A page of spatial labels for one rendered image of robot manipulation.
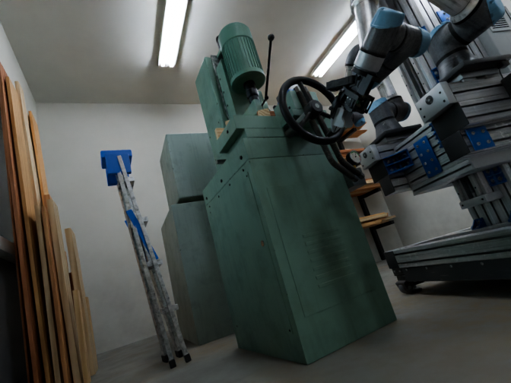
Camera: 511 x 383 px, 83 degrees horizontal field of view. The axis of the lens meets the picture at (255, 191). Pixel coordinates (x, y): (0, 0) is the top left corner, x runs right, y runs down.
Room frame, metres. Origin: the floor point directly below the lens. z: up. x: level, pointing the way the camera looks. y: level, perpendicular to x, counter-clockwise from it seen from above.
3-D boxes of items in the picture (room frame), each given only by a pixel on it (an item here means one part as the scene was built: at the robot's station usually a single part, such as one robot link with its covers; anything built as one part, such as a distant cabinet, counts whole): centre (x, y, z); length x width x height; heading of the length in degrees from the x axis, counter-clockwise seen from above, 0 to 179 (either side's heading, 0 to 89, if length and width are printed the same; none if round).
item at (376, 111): (1.55, -0.82, 0.98); 0.13 x 0.12 x 0.14; 117
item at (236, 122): (1.20, -0.23, 0.87); 0.61 x 0.30 x 0.06; 120
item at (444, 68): (1.07, -0.92, 0.87); 0.15 x 0.15 x 0.10
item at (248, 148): (1.37, -0.05, 0.76); 0.57 x 0.45 x 0.09; 30
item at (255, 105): (1.28, -0.11, 1.03); 0.14 x 0.07 x 0.09; 30
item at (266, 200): (1.37, -0.05, 0.35); 0.58 x 0.45 x 0.71; 30
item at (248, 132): (1.21, -0.15, 0.82); 0.40 x 0.21 x 0.04; 120
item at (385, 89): (1.61, -0.93, 1.19); 0.15 x 0.12 x 0.55; 117
